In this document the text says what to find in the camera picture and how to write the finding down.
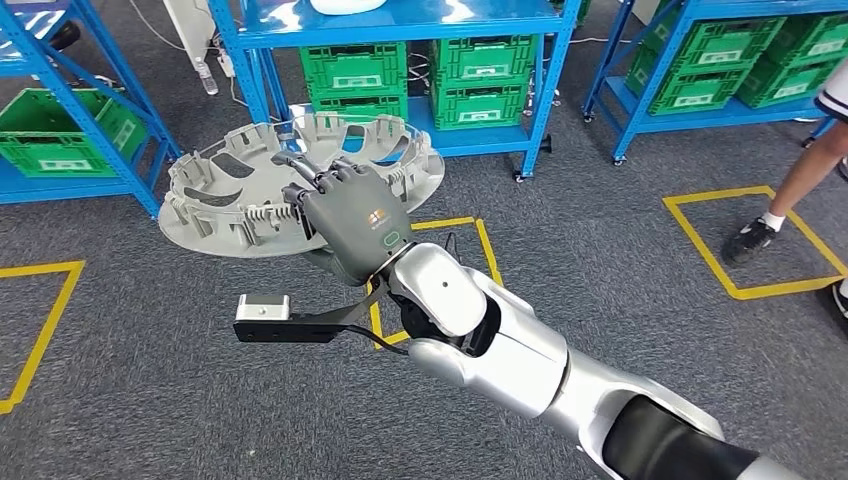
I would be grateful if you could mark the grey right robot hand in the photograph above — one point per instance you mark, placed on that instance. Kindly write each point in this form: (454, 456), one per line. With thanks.
(358, 225)

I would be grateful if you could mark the silver plastic wheel hubcap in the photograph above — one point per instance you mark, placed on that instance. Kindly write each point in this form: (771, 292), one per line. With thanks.
(218, 246)

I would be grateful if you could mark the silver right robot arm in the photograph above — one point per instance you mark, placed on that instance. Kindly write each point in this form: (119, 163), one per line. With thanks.
(517, 358)

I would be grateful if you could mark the blue metal shelf rack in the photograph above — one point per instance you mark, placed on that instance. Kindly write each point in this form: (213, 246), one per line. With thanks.
(40, 189)
(729, 116)
(397, 26)

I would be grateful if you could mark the white curved plastic part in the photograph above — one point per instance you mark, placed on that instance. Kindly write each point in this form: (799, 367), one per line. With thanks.
(348, 6)

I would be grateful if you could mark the clear plastic bottle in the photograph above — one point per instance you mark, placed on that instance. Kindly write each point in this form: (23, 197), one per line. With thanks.
(206, 78)

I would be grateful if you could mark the person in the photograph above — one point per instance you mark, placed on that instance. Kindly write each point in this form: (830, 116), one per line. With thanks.
(805, 172)

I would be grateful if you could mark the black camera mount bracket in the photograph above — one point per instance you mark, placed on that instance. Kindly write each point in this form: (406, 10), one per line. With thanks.
(324, 324)

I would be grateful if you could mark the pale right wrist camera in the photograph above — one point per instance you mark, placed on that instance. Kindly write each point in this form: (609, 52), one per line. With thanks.
(262, 308)

